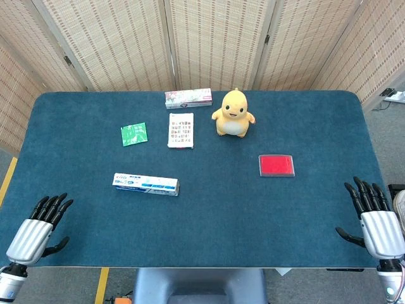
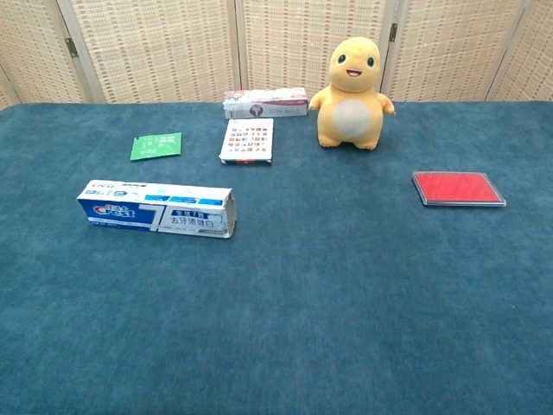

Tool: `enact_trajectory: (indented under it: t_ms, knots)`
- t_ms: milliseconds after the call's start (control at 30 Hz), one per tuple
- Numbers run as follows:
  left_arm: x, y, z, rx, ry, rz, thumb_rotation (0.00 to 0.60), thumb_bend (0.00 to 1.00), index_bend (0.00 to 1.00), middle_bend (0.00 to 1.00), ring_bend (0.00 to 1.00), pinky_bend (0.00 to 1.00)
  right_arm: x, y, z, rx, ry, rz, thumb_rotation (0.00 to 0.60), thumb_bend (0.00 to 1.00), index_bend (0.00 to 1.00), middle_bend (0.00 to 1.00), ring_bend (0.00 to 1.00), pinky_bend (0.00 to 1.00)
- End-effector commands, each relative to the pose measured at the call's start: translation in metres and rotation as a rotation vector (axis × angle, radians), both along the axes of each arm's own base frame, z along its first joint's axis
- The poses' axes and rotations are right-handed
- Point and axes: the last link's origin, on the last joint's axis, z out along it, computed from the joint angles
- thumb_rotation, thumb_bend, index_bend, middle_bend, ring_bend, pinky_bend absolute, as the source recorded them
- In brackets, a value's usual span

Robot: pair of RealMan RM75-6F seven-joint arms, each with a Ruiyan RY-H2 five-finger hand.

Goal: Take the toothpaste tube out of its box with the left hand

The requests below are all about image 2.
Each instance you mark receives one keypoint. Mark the blue and white toothpaste box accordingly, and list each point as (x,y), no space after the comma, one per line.
(155,209)

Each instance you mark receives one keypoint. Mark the red ink pad case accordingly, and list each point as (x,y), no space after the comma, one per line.
(458,188)

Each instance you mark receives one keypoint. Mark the pink floral toothpaste box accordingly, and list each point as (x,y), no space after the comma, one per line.
(265,104)

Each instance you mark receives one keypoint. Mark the woven folding screen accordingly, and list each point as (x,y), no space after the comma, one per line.
(173,47)

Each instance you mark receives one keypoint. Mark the teal table cloth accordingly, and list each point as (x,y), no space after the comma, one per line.
(276,294)

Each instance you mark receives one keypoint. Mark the white patterned card pack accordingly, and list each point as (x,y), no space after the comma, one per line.
(247,140)

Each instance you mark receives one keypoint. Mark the yellow plush dinosaur toy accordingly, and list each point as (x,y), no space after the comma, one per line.
(352,104)

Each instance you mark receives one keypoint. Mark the green sachet packet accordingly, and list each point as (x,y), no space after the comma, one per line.
(156,146)

